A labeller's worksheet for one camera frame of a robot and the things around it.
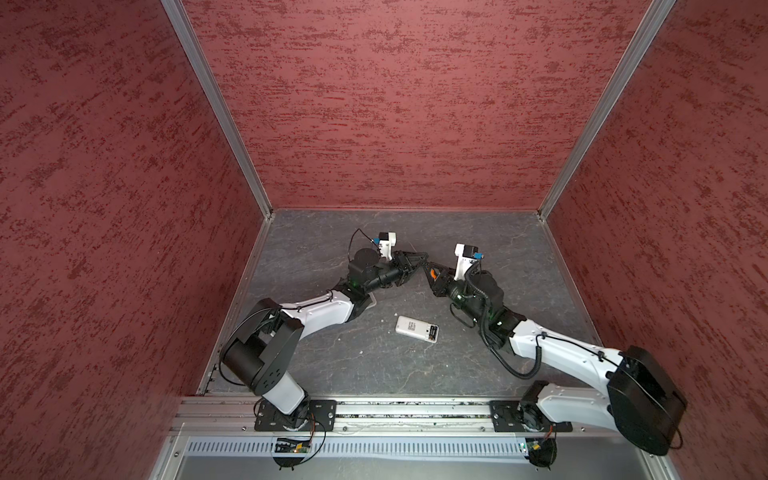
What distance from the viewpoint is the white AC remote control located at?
35.0 inches

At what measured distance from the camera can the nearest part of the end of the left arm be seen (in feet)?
2.35

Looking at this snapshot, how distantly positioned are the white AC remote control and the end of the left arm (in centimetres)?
21
